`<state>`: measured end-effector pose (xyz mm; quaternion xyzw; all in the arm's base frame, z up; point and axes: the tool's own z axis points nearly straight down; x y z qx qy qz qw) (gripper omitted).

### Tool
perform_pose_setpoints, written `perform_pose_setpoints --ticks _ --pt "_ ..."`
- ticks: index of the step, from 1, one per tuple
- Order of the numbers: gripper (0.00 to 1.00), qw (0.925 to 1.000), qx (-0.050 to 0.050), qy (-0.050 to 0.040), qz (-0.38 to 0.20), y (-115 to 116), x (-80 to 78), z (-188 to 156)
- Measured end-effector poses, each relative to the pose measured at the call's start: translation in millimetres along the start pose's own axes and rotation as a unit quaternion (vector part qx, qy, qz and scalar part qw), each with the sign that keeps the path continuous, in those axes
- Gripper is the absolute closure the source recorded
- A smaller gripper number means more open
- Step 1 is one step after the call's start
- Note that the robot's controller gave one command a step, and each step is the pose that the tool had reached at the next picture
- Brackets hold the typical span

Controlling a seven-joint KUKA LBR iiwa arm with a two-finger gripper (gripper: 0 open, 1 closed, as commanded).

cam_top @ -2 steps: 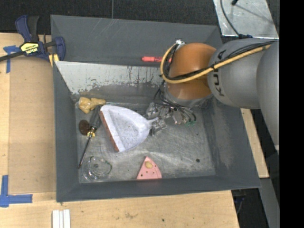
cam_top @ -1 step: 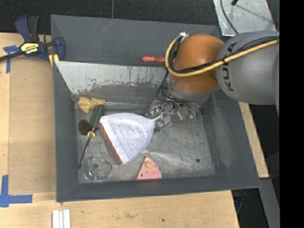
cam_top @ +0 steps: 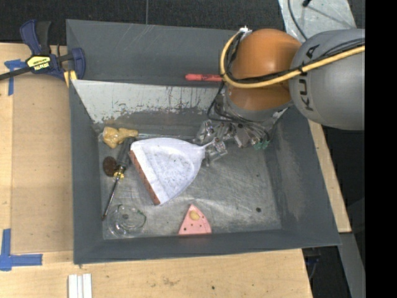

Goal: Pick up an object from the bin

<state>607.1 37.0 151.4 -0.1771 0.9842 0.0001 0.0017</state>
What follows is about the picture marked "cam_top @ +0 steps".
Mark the red marker pen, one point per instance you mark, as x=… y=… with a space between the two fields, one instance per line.
x=203 y=77

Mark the brown round disc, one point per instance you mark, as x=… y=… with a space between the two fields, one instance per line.
x=109 y=166

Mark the grey metal bin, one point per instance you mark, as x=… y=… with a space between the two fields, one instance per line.
x=235 y=182

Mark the black and yellow screwdriver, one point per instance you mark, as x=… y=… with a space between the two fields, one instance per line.
x=119 y=172

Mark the yellow toy figure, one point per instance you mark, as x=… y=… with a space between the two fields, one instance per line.
x=115 y=135

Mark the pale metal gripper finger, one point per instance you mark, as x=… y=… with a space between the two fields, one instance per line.
x=207 y=132
x=218 y=149

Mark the white dustpan with red-brown edge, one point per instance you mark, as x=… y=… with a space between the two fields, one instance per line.
x=169 y=166

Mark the pink triangular wedge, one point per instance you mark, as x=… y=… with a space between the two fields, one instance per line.
x=195 y=227

